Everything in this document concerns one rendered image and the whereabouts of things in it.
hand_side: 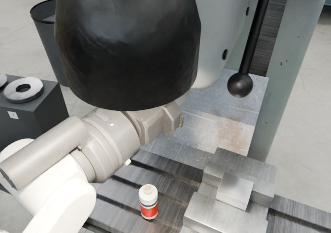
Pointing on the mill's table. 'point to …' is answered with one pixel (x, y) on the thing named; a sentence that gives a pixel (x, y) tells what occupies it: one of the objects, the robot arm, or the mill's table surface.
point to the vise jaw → (220, 217)
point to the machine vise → (215, 163)
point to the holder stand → (28, 108)
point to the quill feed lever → (250, 48)
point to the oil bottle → (148, 201)
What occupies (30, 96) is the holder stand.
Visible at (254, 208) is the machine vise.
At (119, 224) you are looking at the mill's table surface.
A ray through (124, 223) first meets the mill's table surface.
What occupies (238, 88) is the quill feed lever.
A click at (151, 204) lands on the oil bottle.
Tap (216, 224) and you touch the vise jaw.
